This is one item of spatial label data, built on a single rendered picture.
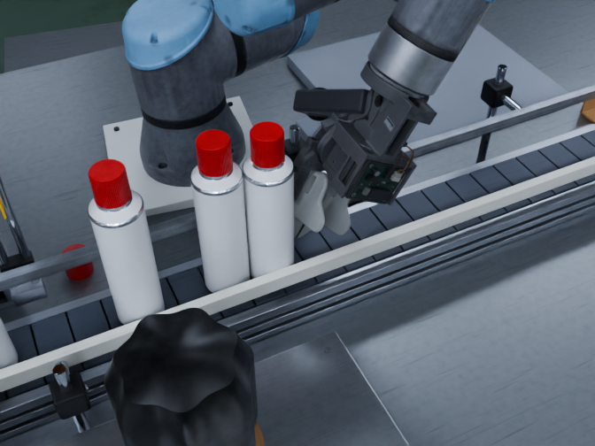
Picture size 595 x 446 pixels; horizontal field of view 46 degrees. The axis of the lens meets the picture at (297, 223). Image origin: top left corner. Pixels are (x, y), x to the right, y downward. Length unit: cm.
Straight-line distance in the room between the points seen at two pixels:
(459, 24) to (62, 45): 87
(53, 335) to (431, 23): 50
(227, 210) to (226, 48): 29
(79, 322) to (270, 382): 22
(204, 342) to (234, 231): 34
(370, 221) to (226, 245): 22
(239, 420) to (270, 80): 88
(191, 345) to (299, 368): 36
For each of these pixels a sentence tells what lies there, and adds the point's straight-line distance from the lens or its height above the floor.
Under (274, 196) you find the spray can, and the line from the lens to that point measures 70.
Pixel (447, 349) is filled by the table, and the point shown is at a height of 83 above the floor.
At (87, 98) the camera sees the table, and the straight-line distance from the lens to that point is 122.
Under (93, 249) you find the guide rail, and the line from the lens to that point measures 76.
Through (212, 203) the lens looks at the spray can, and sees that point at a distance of 69.
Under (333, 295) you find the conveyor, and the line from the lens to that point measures 83.
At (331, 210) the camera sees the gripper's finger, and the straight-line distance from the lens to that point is 78.
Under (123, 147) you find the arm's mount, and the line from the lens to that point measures 109.
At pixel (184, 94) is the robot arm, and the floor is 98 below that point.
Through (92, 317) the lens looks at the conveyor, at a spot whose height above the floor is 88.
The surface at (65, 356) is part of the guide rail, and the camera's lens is 74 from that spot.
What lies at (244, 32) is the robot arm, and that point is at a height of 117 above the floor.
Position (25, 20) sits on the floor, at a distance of 334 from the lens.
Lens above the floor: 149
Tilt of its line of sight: 44 degrees down
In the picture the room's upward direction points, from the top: straight up
